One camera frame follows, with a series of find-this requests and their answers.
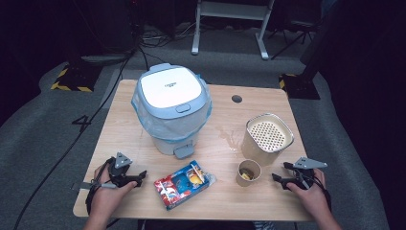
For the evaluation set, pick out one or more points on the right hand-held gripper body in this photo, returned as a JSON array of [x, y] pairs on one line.
[[304, 174]]

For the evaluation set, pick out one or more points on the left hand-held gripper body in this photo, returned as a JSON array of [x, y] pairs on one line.
[[118, 172]]

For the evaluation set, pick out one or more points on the red blue snack box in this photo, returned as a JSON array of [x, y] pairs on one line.
[[175, 191]]

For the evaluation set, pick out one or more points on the beige container with perforated strainer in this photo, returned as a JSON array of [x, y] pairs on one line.
[[252, 150]]

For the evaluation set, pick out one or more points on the food scraps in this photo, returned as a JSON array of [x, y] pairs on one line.
[[246, 175]]

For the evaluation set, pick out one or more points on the brown paper cup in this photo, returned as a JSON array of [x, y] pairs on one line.
[[240, 181]]

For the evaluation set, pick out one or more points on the white blue pedal trash can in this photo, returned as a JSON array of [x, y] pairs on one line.
[[172, 86]]

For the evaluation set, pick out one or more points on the person's right hand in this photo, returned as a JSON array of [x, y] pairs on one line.
[[314, 198]]

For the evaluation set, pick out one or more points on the person's left hand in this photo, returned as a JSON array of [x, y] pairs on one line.
[[107, 199]]

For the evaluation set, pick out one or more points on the grey tape strip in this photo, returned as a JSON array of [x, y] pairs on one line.
[[81, 185]]

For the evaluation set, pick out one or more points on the person's striped clothing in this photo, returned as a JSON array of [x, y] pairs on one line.
[[264, 225]]

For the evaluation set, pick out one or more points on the translucent blue bin liner bag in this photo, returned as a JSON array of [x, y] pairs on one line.
[[169, 128]]

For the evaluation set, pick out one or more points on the yellow black striped stand base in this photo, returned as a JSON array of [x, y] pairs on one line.
[[300, 87], [72, 81]]

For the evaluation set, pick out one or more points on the black tripod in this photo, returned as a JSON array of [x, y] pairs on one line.
[[295, 36]]

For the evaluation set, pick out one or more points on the white metal stand frame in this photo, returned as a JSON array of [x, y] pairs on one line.
[[230, 10]]

